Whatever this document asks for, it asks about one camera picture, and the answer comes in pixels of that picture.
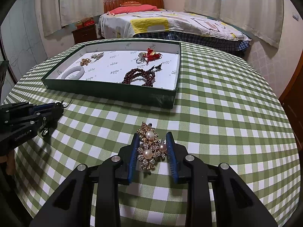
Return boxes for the gold pearl brooch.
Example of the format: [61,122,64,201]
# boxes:
[137,122,167,173]

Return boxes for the pale jade bangle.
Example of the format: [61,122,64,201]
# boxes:
[61,66,85,80]

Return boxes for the dark red bead bracelet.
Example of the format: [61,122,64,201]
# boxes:
[121,62,163,88]

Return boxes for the crystal rhinestone brooch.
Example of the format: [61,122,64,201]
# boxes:
[94,52,104,61]

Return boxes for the gold ingot red tassel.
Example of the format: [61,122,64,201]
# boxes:
[143,53,162,65]

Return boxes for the small red gold charm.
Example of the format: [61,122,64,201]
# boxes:
[147,48,156,55]

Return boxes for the green jewelry tray box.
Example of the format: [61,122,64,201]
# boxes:
[42,38,182,109]

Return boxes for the green checkered tablecloth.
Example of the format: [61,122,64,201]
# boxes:
[5,43,301,226]

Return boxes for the dark wooden nightstand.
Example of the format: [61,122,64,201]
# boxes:
[72,24,98,44]

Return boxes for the red boxes on nightstand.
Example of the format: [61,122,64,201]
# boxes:
[75,17,95,29]

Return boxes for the left white curtain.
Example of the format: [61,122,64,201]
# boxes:
[40,0,104,37]

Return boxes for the white curtain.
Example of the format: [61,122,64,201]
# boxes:
[40,0,104,37]
[184,0,284,48]

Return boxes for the bed with patterned quilt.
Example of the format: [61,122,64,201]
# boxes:
[99,9,251,53]

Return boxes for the wooden headboard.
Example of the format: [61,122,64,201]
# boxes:
[103,0,164,13]

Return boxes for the brown wooden door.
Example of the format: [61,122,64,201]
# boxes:
[279,54,303,151]

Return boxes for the orange patterned pillow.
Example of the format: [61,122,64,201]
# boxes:
[120,1,142,7]

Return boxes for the red pillow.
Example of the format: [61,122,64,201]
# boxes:
[106,5,160,16]

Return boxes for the right white curtain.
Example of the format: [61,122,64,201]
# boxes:
[184,0,284,48]

